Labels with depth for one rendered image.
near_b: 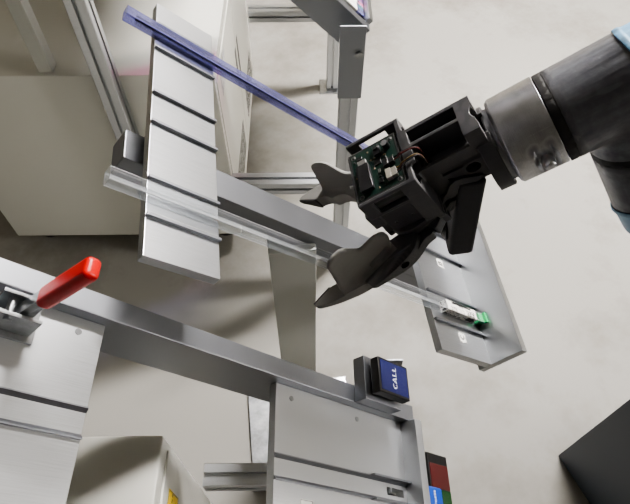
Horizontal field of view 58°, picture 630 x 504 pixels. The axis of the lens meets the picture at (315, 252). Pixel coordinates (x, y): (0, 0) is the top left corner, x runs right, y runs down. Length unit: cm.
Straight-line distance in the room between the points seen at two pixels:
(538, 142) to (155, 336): 34
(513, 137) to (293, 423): 33
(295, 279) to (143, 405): 85
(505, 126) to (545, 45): 210
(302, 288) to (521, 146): 41
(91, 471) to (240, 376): 33
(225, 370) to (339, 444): 15
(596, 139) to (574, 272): 134
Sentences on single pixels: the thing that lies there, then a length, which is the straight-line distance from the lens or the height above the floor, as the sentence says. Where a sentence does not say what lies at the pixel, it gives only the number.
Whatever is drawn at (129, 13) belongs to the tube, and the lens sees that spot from 64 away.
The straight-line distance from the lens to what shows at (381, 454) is 67.
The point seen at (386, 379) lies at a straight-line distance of 63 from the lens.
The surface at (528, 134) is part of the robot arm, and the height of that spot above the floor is 108.
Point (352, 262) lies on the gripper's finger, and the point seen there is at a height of 97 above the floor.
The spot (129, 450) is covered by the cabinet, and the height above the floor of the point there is 62.
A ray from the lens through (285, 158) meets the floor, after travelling 193.
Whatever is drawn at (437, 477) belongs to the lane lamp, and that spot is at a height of 66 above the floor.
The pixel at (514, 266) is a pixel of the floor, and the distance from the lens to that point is 176.
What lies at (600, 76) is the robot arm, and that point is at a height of 112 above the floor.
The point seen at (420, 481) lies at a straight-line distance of 68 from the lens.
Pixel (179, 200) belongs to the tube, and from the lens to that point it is 49.
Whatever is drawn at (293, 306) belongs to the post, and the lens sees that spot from 82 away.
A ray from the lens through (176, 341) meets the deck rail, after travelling 51.
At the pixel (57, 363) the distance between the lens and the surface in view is 47.
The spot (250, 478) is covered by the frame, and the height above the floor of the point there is 32.
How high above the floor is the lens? 139
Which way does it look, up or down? 55 degrees down
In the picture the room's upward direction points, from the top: straight up
